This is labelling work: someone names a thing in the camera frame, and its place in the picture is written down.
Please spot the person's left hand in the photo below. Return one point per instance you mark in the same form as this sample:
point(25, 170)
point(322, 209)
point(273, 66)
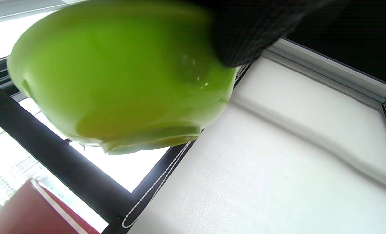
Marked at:
point(248, 29)

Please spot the white roller blind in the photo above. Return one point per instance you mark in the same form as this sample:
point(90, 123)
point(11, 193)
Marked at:
point(271, 156)

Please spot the black window frame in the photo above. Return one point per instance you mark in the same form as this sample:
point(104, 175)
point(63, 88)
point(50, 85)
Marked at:
point(56, 156)

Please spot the pink salad bowl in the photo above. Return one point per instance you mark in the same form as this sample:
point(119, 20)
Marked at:
point(27, 211)

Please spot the green plastic bowl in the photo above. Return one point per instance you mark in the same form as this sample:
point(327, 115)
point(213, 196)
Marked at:
point(121, 74)

